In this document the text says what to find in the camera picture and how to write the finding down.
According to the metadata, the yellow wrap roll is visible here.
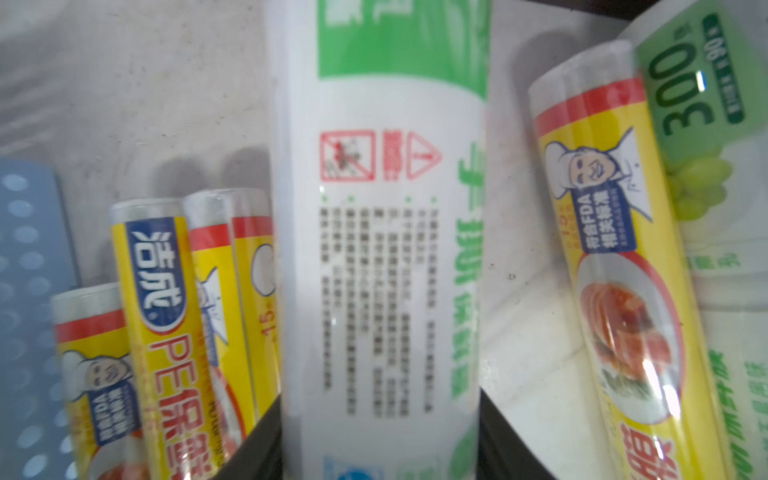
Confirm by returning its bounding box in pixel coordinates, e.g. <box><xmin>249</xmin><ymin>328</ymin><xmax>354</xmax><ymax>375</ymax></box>
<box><xmin>528</xmin><ymin>40</ymin><xmax>734</xmax><ymax>479</ymax></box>
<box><xmin>110</xmin><ymin>198</ymin><xmax>236</xmax><ymax>479</ymax></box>
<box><xmin>182</xmin><ymin>188</ymin><xmax>280</xmax><ymax>432</ymax></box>
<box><xmin>51</xmin><ymin>282</ymin><xmax>150</xmax><ymax>479</ymax></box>

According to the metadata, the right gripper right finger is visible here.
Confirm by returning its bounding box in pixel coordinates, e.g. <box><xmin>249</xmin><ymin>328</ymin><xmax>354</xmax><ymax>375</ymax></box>
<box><xmin>476</xmin><ymin>390</ymin><xmax>554</xmax><ymax>480</ymax></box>

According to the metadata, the light blue plastic basket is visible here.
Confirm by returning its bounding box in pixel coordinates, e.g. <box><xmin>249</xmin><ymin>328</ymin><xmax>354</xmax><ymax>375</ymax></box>
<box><xmin>1</xmin><ymin>157</ymin><xmax>79</xmax><ymax>479</ymax></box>

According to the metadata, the white wrap roll large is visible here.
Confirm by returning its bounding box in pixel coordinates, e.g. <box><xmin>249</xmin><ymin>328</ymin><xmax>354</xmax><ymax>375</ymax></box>
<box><xmin>623</xmin><ymin>0</ymin><xmax>767</xmax><ymax>479</ymax></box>

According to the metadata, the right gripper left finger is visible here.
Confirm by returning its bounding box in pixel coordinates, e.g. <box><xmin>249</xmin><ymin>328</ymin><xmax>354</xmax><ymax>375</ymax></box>
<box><xmin>213</xmin><ymin>397</ymin><xmax>284</xmax><ymax>480</ymax></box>

